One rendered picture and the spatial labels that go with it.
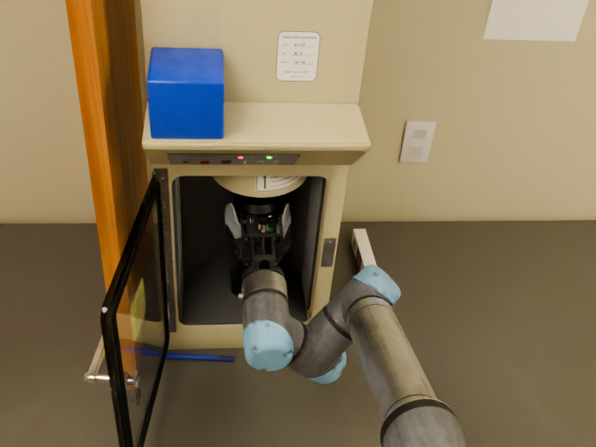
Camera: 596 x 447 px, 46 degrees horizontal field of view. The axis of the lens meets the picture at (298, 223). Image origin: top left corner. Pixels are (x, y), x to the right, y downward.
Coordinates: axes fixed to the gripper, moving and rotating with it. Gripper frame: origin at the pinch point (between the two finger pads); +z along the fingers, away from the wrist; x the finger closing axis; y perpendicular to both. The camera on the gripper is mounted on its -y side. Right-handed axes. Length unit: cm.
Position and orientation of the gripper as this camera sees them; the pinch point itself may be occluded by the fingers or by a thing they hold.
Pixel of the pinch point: (256, 210)
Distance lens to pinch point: 133.4
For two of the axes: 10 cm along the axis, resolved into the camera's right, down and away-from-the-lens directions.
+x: -9.9, 0.0, -1.2
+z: -0.9, -7.0, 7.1
